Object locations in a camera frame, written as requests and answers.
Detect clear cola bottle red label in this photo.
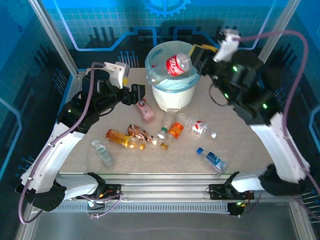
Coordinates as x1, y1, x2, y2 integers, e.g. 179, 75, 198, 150
145, 52, 193, 86

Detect orange label bottle yellow cap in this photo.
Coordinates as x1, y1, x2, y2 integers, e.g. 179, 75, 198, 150
159, 121, 185, 151

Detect clear bottle red white label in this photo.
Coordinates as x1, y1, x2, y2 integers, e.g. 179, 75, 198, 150
178, 112, 218, 140

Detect water bottle blue cap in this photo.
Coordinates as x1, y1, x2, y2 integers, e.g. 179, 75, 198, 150
195, 147, 229, 175

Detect blue bin liner bag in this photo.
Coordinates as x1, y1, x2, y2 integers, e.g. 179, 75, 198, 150
144, 41, 201, 92

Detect white ribbed bin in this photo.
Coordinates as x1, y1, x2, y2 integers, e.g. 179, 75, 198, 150
151, 79, 198, 112

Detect pink drink bottle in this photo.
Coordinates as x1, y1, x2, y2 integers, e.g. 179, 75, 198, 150
135, 98, 156, 124

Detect clear bottle green neck band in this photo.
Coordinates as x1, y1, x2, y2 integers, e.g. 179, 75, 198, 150
157, 108, 181, 140

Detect brown label drink bottle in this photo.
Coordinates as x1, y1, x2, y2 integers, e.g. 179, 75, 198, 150
126, 124, 159, 146

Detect orange juice bottle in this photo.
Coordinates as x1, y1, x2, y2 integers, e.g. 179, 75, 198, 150
105, 128, 146, 151

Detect small clear bottle green label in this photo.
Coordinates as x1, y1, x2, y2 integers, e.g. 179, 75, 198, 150
90, 139, 115, 168

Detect black controller box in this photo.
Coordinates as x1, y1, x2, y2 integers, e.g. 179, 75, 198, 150
226, 199, 247, 219

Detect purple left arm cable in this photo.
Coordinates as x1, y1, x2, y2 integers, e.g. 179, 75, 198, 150
18, 62, 125, 225

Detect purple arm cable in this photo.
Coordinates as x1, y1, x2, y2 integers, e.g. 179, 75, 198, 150
238, 29, 320, 223
18, 62, 125, 225

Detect aluminium side rail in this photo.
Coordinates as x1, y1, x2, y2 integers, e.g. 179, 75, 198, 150
66, 70, 87, 102

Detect thin black cable loop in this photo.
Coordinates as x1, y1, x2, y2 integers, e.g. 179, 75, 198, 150
209, 83, 227, 106

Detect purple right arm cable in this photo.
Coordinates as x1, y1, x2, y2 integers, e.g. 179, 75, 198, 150
238, 29, 320, 223

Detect aluminium frame post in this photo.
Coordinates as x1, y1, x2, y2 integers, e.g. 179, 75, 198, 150
27, 0, 80, 76
253, 0, 302, 71

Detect wide aluminium base rail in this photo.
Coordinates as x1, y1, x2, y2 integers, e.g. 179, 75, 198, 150
54, 172, 287, 205

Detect slotted cable duct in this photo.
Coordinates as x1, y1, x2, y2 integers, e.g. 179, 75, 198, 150
53, 202, 232, 215

